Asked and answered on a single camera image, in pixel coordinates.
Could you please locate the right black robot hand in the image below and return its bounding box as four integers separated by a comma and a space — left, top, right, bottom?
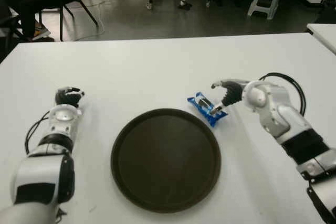
211, 78, 250, 116

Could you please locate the blue Oreo cookie packet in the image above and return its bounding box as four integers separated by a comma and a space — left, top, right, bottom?
186, 91, 228, 128

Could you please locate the black armchair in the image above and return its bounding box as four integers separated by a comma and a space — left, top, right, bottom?
313, 0, 336, 24

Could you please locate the white side table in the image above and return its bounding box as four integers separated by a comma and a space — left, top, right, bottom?
306, 23, 336, 56

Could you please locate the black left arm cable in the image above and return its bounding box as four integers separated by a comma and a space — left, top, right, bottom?
25, 111, 52, 155

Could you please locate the person in black trousers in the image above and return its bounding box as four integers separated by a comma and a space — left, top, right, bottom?
5, 0, 71, 41

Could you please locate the round dark brown tray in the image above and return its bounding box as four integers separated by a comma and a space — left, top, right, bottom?
110, 108, 222, 214

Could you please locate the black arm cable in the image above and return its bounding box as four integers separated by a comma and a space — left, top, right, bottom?
25, 111, 52, 155
258, 72, 336, 222

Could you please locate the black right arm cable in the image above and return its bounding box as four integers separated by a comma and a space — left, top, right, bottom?
258, 72, 336, 222

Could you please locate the white floor cable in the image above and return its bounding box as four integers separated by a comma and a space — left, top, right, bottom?
76, 0, 106, 41

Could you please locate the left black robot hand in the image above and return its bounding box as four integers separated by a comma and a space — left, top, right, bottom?
54, 86, 86, 109

